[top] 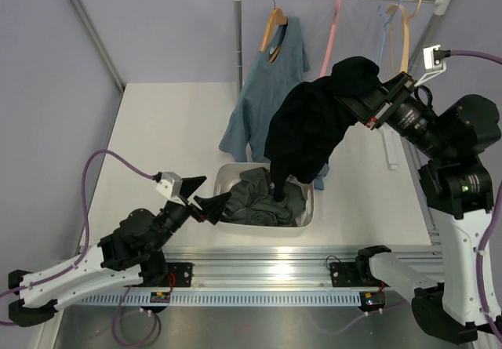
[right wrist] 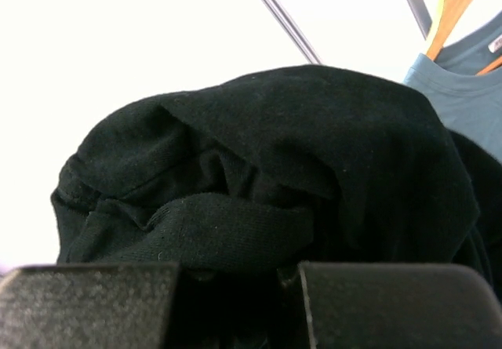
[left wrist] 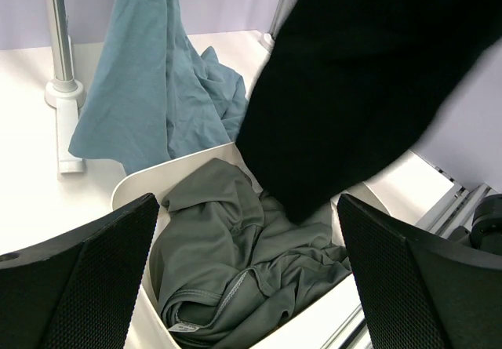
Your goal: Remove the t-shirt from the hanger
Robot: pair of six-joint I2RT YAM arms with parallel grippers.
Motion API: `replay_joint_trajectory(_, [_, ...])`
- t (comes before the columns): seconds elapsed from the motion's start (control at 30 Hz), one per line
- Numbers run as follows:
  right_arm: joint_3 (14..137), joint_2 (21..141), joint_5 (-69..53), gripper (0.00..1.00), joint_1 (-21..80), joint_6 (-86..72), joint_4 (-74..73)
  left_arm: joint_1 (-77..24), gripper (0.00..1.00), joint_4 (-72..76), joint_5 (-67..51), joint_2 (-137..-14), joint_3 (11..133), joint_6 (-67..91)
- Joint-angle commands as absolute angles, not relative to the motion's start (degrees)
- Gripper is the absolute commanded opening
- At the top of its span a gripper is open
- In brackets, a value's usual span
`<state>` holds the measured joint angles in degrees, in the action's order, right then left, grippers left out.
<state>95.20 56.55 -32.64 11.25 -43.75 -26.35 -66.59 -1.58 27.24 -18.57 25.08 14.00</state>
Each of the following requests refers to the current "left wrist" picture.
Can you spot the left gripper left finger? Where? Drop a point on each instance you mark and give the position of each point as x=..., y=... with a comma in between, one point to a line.
x=79, y=289

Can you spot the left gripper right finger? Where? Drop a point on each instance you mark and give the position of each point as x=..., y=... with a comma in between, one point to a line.
x=419, y=290

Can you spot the black t shirt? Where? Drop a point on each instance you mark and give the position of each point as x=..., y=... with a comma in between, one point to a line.
x=351, y=85

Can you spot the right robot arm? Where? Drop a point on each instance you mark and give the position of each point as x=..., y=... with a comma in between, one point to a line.
x=485, y=234

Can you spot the teal blue t shirt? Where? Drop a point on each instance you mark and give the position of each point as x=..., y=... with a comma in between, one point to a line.
x=157, y=82

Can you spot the white laundry basket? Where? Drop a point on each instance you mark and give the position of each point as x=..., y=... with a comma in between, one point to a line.
x=334, y=321

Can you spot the grey clothes in basket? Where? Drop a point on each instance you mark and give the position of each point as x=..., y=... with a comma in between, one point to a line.
x=230, y=267

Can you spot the metal clothes rack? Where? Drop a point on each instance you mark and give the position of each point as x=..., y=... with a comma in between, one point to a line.
x=62, y=51

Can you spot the aluminium mounting rail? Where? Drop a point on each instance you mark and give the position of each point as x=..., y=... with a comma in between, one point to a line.
x=417, y=193

